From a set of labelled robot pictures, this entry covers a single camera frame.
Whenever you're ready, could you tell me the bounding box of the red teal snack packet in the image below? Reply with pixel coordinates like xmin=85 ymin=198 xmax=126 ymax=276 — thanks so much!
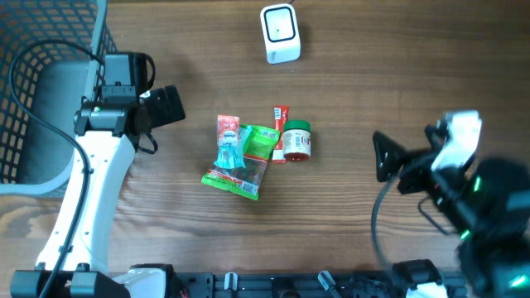
xmin=214 ymin=115 xmax=245 ymax=170

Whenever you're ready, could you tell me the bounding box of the green lidded white jar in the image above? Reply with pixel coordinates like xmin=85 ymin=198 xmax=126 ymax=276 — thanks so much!
xmin=282 ymin=119 xmax=311 ymax=162

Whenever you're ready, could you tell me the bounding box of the green candy bag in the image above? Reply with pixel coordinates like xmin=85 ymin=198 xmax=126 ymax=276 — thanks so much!
xmin=201 ymin=124 xmax=280 ymax=200

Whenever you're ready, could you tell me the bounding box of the red stick sachet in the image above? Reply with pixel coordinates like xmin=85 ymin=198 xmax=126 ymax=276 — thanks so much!
xmin=272 ymin=105 xmax=289 ymax=164

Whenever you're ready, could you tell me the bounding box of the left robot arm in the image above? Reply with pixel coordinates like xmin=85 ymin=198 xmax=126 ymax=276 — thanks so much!
xmin=10 ymin=52 xmax=186 ymax=297

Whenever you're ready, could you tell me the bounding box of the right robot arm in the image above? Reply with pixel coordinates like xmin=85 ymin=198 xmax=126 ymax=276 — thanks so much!
xmin=371 ymin=123 xmax=529 ymax=297

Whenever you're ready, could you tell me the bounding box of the white barcode scanner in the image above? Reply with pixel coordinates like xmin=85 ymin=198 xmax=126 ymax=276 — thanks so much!
xmin=260 ymin=2 xmax=301 ymax=65

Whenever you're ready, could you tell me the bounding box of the grey plastic mesh basket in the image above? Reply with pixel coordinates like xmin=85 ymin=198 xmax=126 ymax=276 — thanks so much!
xmin=1 ymin=0 xmax=117 ymax=198

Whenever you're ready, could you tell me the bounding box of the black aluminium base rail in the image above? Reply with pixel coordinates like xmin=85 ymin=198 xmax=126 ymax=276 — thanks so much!
xmin=173 ymin=269 xmax=469 ymax=298

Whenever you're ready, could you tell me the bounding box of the black left camera cable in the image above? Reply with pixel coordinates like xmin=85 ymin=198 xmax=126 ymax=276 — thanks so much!
xmin=7 ymin=38 xmax=107 ymax=298

